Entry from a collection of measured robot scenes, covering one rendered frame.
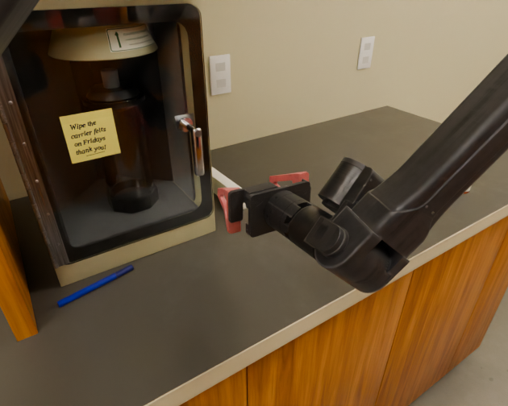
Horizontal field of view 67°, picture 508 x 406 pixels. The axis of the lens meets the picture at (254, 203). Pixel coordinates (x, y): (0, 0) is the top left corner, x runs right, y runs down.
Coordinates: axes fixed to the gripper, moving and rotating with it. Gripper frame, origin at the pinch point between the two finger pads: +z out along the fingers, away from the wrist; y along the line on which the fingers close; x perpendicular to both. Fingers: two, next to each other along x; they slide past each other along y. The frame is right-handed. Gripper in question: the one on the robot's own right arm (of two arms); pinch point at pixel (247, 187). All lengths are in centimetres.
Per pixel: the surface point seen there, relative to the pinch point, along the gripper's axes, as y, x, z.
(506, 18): -187, -26, 64
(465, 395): -97, 109, -5
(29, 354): 35.3, 21.5, 5.2
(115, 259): 18.8, 17.6, 18.1
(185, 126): 4.3, -7.4, 13.6
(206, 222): -0.8, 15.2, 18.4
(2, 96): 30.0, -14.8, 13.8
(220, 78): -26, -8, 60
